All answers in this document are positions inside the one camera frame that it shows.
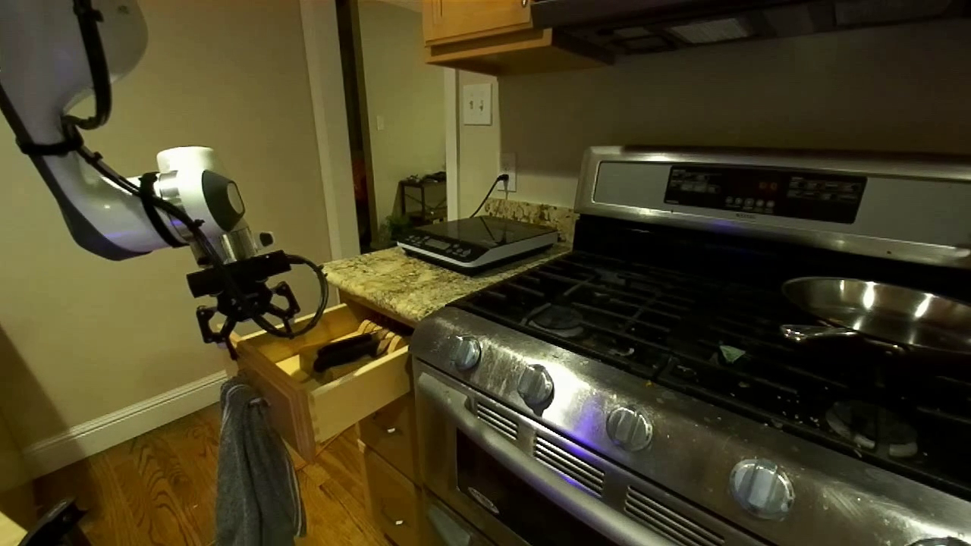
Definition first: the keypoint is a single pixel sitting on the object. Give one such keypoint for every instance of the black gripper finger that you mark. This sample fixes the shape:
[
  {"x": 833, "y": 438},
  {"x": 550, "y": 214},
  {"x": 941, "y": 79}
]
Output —
[
  {"x": 218, "y": 330},
  {"x": 278, "y": 310}
]

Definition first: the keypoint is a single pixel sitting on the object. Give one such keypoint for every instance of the stainless steel frying pan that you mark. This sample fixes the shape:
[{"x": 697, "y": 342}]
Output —
[{"x": 889, "y": 315}]

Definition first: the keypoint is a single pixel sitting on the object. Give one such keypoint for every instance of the grey hanging towel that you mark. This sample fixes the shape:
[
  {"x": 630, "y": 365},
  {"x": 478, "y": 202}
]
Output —
[{"x": 255, "y": 473}]

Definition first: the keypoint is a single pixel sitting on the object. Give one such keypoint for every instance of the stainless steel gas stove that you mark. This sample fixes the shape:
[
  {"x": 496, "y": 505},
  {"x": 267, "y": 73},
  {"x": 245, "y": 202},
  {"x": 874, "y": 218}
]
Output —
[{"x": 708, "y": 336}]

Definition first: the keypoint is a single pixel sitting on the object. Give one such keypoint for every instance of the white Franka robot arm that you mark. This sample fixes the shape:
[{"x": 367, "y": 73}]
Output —
[{"x": 70, "y": 191}]

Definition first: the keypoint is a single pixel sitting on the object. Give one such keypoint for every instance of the black portable induction cooktop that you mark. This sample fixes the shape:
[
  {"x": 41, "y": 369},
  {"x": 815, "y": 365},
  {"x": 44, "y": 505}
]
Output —
[{"x": 476, "y": 244}]

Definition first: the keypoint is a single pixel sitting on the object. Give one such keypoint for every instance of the black stand leg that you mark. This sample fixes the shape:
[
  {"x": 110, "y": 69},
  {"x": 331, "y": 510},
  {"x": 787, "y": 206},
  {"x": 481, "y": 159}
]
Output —
[{"x": 54, "y": 522}]

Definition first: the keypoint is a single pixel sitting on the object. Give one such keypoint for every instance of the knives in drawer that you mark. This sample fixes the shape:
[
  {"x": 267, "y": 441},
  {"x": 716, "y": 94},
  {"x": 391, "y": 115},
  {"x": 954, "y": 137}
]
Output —
[{"x": 376, "y": 343}]

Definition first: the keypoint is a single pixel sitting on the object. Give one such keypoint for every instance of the granite countertop with cooktop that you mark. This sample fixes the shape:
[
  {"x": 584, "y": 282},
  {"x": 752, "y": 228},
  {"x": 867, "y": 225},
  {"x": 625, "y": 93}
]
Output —
[{"x": 406, "y": 282}]

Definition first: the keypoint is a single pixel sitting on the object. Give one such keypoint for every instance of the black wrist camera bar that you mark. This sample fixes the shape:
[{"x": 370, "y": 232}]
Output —
[{"x": 239, "y": 274}]

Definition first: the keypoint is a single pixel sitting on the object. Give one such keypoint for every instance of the wooden base cabinet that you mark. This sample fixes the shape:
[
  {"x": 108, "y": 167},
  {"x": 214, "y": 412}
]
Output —
[{"x": 391, "y": 473}]

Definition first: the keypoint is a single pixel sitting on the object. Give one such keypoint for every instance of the white wall outlet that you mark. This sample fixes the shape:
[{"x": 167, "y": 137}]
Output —
[{"x": 504, "y": 181}]

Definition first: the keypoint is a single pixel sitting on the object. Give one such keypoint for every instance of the wooden wall cabinet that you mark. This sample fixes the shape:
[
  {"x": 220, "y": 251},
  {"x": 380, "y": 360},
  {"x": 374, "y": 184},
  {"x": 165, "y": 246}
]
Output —
[{"x": 476, "y": 33}]

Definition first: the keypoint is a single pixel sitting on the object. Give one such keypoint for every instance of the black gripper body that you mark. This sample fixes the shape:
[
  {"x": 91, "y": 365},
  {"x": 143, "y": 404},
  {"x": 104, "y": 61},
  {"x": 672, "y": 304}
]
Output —
[{"x": 249, "y": 303}]

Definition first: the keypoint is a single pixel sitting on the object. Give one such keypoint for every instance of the silver stove knob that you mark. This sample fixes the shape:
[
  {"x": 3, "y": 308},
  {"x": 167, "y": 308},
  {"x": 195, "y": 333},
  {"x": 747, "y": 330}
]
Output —
[
  {"x": 760, "y": 486},
  {"x": 470, "y": 353},
  {"x": 625, "y": 425},
  {"x": 535, "y": 386}
]

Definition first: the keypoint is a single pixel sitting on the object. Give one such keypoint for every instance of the white light switch plate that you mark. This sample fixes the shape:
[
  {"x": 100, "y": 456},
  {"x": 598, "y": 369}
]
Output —
[{"x": 478, "y": 100}]

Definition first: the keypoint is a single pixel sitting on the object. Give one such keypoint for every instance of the dark range hood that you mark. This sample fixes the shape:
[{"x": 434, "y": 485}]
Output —
[{"x": 760, "y": 26}]

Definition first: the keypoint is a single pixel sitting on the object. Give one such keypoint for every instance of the wooden drawer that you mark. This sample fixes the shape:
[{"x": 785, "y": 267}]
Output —
[{"x": 354, "y": 400}]

